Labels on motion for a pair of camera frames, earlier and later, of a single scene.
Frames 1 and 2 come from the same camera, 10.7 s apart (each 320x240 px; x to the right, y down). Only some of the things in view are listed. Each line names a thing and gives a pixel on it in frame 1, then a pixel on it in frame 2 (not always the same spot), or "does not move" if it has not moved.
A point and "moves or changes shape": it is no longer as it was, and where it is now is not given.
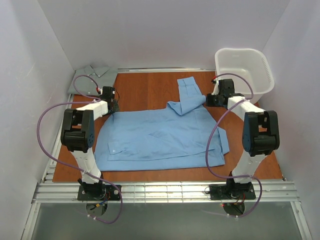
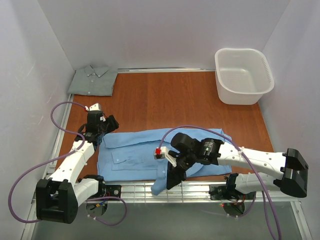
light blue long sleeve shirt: x=180 y=135 moves or changes shape
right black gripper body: x=210 y=100 to x=180 y=164
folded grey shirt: x=90 y=81 does not move
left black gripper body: x=114 y=106 to x=110 y=124
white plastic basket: x=250 y=70 does not move
